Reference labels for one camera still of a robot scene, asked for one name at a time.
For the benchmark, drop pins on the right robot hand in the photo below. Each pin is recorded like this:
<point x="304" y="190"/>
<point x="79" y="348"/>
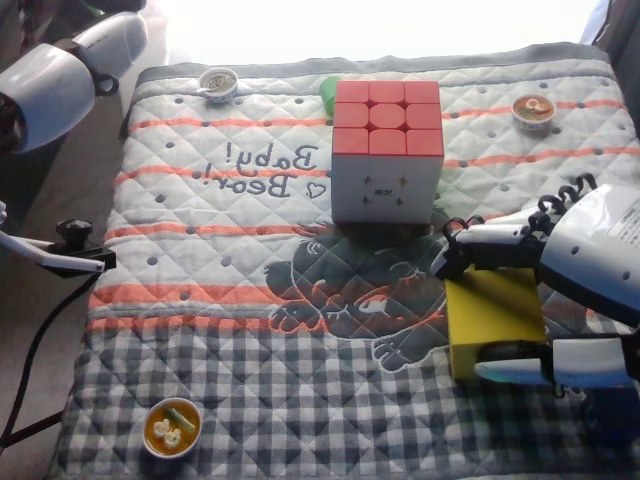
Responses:
<point x="595" y="250"/>

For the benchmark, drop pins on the yellow block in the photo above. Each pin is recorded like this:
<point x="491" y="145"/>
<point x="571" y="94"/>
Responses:
<point x="495" y="310"/>

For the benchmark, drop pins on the blue block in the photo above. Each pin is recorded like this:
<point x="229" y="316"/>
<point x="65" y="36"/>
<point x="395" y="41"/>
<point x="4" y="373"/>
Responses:
<point x="612" y="422"/>

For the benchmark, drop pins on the Rubik's cube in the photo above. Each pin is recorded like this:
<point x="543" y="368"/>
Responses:
<point x="387" y="125"/>

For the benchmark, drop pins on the toy bowl of noodles with egg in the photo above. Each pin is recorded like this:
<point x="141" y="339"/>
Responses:
<point x="533" y="112"/>

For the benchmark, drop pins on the grey quilt with printed bear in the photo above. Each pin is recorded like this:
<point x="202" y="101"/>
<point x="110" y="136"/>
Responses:
<point x="300" y="325"/>

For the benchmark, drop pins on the green toy cup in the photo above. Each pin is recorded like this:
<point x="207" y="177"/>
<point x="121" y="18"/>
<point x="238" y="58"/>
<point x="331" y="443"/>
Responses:
<point x="327" y="95"/>

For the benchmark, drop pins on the white toy bowl with spoon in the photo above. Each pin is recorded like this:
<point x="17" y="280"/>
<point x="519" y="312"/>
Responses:
<point x="217" y="86"/>

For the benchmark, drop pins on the toy bowl of orange soup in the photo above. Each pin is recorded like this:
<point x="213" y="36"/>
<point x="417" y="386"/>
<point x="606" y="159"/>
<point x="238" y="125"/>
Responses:
<point x="172" y="430"/>

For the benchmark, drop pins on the black clamp knob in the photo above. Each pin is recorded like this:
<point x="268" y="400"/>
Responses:
<point x="75" y="230"/>

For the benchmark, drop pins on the white mount bracket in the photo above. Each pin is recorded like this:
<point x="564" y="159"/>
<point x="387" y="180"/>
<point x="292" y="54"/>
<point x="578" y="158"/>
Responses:
<point x="50" y="257"/>

